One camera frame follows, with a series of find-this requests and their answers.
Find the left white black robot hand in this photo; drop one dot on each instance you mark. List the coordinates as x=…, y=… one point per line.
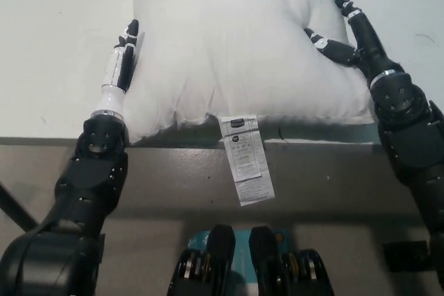
x=114, y=77

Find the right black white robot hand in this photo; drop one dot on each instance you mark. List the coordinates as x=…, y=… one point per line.
x=369, y=43

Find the white pillow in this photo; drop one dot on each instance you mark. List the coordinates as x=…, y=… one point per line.
x=236, y=50

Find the white printed pillow care tag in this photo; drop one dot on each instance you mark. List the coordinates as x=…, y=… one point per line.
x=246, y=157

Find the small black thread scrap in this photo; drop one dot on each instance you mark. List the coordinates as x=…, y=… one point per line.
x=281, y=135

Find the black slanted table leg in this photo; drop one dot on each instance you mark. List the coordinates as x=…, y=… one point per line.
x=17, y=207

